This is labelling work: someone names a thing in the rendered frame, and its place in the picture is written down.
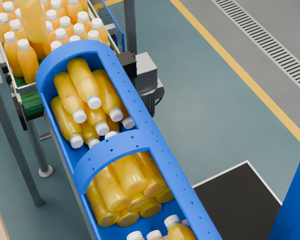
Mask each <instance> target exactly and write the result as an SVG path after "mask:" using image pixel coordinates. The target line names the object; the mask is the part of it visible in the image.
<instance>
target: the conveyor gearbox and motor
mask: <svg viewBox="0 0 300 240"><path fill-rule="evenodd" d="M136 60H137V69H138V70H137V78H135V79H132V83H133V86H134V88H135V90H136V91H137V93H138V95H139V96H140V98H141V100H142V101H143V103H144V105H145V107H146V108H147V110H148V112H149V114H150V115H151V117H152V118H153V116H154V114H155V106H156V105H157V104H158V103H159V102H160V101H161V99H162V98H163V95H164V88H163V85H162V83H161V81H160V80H159V78H158V66H156V64H155V63H154V61H153V60H152V58H151V57H150V54H148V53H147V52H145V53H141V54H138V55H136ZM157 99H159V100H158V102H157V103H155V100H157Z"/></svg>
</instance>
